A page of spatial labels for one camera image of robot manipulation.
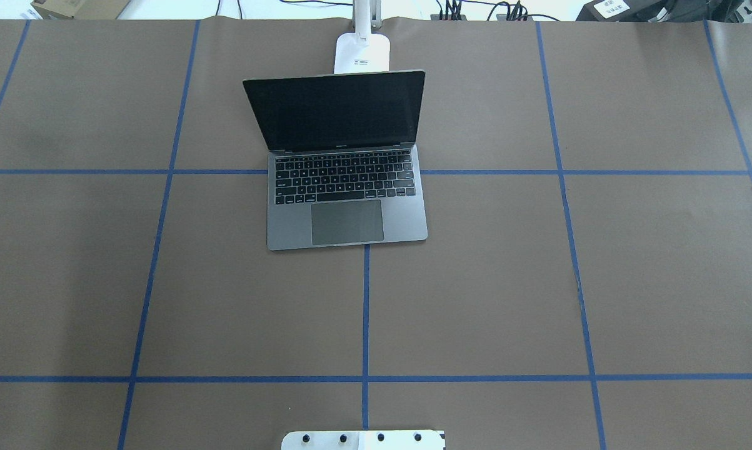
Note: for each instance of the grey laptop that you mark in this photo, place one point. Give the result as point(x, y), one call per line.
point(343, 159)

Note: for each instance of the white desk lamp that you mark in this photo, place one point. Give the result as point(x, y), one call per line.
point(363, 50)

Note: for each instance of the black power adapter box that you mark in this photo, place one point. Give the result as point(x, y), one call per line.
point(620, 11)

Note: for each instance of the brown cardboard box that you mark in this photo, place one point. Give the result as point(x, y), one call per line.
point(80, 10)

